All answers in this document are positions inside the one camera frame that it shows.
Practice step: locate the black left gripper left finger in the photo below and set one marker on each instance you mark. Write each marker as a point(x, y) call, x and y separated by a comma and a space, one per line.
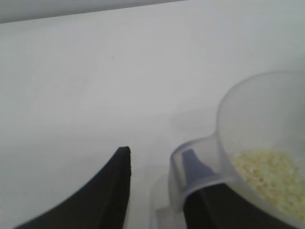
point(95, 198)

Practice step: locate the white rice grains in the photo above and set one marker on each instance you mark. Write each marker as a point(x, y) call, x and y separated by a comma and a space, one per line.
point(269, 167)

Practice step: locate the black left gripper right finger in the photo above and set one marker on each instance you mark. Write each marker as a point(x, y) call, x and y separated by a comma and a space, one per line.
point(214, 207)

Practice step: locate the translucent plastic measuring cup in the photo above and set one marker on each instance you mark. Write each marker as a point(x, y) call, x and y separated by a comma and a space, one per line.
point(262, 114)

